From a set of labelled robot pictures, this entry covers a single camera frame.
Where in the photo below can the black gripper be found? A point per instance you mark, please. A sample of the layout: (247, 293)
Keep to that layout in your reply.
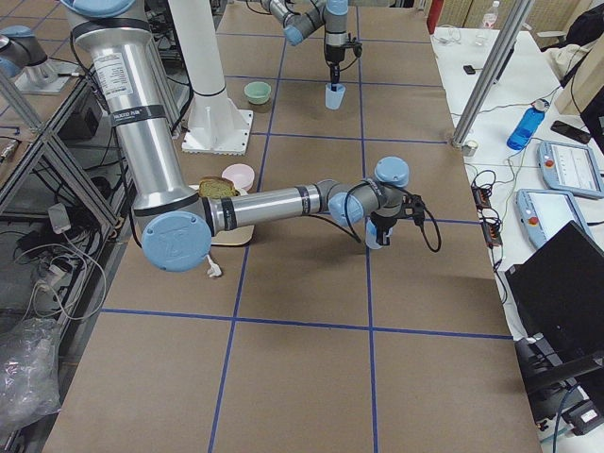
(383, 226)
(333, 55)

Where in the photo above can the light blue cup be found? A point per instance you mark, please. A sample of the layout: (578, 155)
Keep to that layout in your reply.
(371, 236)
(334, 95)

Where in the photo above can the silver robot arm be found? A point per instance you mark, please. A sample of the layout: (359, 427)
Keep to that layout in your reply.
(177, 223)
(330, 15)

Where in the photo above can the green bowl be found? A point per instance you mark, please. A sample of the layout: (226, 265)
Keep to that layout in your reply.
(257, 92)

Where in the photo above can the orange black usb hub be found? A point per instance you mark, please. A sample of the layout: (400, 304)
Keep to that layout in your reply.
(482, 197)

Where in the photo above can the cream toaster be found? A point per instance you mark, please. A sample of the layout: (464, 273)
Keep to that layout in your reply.
(237, 237)

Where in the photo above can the pink bowl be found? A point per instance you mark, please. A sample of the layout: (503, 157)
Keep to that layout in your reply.
(241, 175)

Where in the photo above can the lower teach pendant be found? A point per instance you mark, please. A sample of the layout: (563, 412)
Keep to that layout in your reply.
(543, 213)

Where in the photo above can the teach pendant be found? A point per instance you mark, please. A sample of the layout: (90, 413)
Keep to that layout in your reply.
(543, 213)
(570, 167)

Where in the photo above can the clear plastic bottle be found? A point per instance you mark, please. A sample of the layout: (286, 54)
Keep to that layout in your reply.
(490, 16)

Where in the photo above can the bread slice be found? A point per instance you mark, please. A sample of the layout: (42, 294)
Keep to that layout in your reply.
(216, 187)

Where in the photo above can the white toaster plug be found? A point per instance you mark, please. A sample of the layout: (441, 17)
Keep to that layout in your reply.
(214, 270)

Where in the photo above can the blue water bottle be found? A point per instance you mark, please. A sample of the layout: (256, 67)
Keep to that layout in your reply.
(528, 124)

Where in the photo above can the black laptop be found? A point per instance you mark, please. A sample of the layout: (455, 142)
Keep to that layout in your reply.
(558, 293)

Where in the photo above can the upper teach pendant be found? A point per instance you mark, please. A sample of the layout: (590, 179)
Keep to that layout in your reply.
(570, 167)

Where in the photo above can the black smartphone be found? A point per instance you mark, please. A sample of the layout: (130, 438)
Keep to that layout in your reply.
(571, 132)

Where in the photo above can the clear plastic bag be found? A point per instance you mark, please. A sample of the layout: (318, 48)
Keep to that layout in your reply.
(29, 373)

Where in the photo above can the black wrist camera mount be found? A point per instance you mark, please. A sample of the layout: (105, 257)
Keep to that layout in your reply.
(413, 207)

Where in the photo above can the white camera stand base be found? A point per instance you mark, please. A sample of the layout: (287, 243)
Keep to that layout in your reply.
(215, 125)

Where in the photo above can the aluminium frame post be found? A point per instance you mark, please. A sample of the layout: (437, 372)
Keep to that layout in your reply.
(504, 42)

